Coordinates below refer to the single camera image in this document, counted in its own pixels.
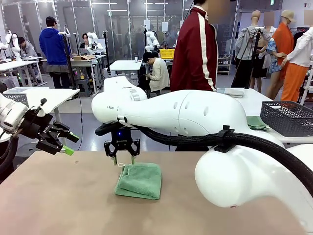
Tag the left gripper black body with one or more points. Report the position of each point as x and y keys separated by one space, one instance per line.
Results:
x=36 y=122

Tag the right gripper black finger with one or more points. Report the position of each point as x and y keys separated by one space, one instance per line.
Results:
x=135 y=149
x=109 y=149

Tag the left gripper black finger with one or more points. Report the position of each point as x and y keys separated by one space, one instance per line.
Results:
x=66 y=131
x=51 y=145

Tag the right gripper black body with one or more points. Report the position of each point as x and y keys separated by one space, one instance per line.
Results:
x=121 y=139

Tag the green terry towel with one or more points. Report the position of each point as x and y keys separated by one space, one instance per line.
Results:
x=256 y=123
x=141 y=181

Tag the grey towel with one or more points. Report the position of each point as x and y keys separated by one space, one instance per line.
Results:
x=234 y=93

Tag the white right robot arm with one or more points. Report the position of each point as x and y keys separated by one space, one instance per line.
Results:
x=195 y=110

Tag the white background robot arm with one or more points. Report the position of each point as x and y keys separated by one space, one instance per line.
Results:
x=94 y=41
x=13 y=46
x=151 y=40

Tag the grey plastic basket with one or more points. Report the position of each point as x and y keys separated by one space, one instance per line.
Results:
x=286 y=120
x=19 y=98

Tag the yellow plastic basket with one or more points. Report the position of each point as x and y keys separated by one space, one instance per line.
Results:
x=167 y=53

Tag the white work table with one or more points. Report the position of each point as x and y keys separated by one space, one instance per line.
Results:
x=254 y=102
x=14 y=64
x=83 y=62
x=124 y=65
x=58 y=98

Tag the white plastic tray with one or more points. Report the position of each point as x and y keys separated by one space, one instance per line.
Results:
x=24 y=90

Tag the grey step stool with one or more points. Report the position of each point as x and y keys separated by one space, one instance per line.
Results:
x=83 y=86

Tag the person in grey jacket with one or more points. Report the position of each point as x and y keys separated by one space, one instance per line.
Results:
x=28 y=49

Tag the cardboard box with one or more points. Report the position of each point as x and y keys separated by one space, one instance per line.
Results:
x=83 y=57

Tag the person in cream jacket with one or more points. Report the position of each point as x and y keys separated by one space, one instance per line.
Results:
x=159 y=73

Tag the person in blue hoodie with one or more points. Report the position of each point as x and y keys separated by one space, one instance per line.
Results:
x=52 y=46

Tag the person in red jacket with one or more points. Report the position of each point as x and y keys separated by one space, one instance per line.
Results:
x=193 y=49

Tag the white shoe shelf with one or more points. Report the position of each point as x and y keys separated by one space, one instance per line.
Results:
x=223 y=66

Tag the mannequin in grey shirt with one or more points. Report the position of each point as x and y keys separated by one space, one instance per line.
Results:
x=248 y=41

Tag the person in blue floral shirt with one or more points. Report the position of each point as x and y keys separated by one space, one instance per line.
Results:
x=272 y=49

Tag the mannequin white shirt orange trousers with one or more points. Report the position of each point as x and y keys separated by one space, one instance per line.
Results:
x=297 y=73

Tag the mannequin in orange shirt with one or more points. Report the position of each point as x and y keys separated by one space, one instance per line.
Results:
x=284 y=41

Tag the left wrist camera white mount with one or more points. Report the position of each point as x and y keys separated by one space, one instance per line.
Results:
x=45 y=111

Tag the black camera stand pole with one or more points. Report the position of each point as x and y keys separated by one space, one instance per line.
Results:
x=68 y=61
x=106 y=51

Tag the black camera tripod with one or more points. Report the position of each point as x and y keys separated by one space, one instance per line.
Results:
x=254 y=54

